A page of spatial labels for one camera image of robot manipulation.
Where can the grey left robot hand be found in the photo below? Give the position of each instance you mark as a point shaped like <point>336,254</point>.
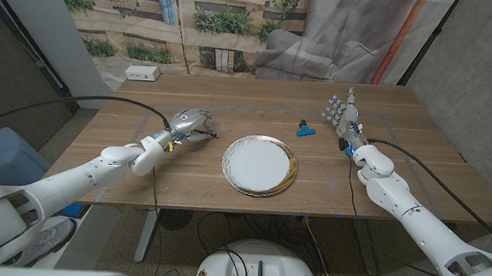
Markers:
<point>189,121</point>

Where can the grey sneaker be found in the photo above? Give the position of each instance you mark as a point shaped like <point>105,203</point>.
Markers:
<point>49,239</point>

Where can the white plate with gold rim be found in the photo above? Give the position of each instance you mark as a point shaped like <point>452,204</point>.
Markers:
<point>258,164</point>

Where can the grey tape outline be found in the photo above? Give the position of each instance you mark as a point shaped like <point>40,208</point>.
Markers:
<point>146,121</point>

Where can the grey table leg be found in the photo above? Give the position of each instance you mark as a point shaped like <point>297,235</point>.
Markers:
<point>367,248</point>

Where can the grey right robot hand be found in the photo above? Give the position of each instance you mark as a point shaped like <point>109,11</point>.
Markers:
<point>349,123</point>

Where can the black backdrop stand pole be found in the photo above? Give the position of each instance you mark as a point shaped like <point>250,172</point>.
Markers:
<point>427,42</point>

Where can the black makeup brush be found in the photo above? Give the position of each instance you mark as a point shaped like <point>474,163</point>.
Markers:
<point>213,134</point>

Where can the white robot torso base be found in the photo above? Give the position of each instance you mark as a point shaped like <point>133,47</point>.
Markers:
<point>257,263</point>

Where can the round black floor fan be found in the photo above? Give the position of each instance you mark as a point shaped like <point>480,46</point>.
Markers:
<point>175,219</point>

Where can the white table leg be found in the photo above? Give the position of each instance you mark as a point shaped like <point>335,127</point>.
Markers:
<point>146,234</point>

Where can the blue clothespin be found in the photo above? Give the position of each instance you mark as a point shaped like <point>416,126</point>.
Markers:
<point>305,131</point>

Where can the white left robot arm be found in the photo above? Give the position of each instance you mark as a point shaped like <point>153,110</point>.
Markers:
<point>68,183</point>

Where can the white power strip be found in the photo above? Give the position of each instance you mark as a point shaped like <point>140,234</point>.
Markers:
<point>142,73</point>

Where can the white pillar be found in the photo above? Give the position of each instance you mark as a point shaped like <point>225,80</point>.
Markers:
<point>51,36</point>

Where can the printed building backdrop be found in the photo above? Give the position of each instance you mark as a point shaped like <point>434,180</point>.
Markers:
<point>235,34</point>

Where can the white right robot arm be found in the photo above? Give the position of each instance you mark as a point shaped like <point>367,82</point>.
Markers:
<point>424,234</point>

